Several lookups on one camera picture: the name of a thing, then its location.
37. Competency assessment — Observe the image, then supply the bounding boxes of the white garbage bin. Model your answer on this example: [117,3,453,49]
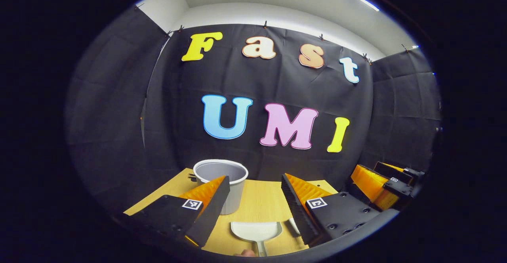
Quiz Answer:
[193,159,249,216]

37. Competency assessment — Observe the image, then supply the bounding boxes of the row of black cloth clips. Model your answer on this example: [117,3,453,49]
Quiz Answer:
[135,2,408,63]

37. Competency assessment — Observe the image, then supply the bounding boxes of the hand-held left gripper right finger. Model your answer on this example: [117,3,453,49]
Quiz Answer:
[280,172,381,247]

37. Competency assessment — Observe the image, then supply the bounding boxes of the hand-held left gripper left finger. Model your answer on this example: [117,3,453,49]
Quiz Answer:
[126,175,231,248]

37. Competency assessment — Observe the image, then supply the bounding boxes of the grey dustpan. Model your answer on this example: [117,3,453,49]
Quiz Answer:
[231,221,283,257]

